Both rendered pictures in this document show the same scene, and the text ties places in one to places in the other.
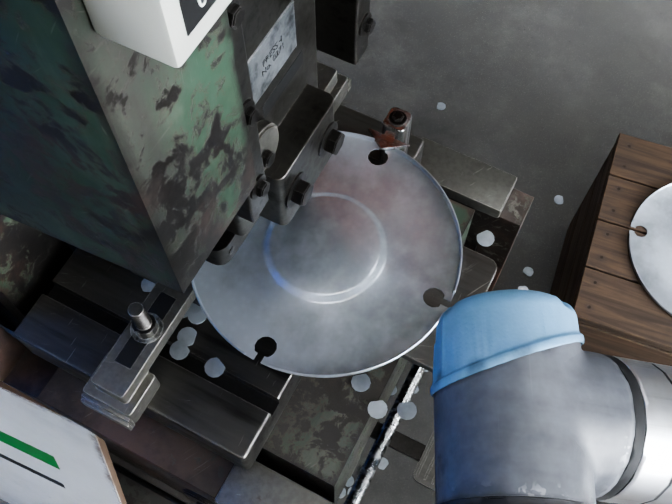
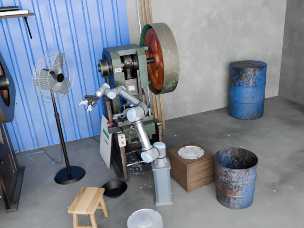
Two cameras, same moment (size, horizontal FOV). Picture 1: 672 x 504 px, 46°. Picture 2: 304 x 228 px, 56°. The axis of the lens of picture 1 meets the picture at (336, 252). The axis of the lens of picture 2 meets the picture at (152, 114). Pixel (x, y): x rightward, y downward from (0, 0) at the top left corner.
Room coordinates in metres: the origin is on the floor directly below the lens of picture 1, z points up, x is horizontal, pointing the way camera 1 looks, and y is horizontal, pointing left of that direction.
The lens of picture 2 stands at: (-1.74, -2.33, 2.01)
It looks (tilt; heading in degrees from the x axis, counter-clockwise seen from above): 22 degrees down; 44
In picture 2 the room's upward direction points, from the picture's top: 5 degrees counter-clockwise
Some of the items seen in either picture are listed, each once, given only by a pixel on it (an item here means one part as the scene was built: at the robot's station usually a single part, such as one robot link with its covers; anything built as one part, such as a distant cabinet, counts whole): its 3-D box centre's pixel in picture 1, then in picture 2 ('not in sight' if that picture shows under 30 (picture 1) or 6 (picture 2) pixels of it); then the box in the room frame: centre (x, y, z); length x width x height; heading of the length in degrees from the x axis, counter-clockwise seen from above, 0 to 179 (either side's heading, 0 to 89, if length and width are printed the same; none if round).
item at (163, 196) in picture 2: not in sight; (162, 182); (0.09, -0.61, 0.23); 0.19 x 0.19 x 0.45; 46
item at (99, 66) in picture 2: not in sight; (126, 64); (0.43, 0.13, 1.33); 0.66 x 0.18 x 0.18; 152
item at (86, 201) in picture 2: not in sight; (89, 212); (-0.63, -0.31, 0.16); 0.34 x 0.24 x 0.34; 34
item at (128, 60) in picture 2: not in sight; (127, 68); (0.44, 0.12, 1.27); 0.21 x 0.12 x 0.34; 62
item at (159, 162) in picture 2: not in sight; (160, 159); (0.09, -0.61, 0.50); 0.15 x 0.15 x 0.10
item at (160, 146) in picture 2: not in sight; (159, 149); (0.08, -0.61, 0.62); 0.13 x 0.12 x 0.14; 178
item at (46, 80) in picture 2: not in sight; (54, 109); (-0.14, 0.97, 0.80); 1.24 x 0.65 x 1.59; 62
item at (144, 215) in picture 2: not in sight; (144, 220); (-0.50, -0.93, 0.32); 0.29 x 0.29 x 0.01
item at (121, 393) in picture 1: (141, 334); (118, 113); (0.29, 0.20, 0.76); 0.17 x 0.06 x 0.10; 152
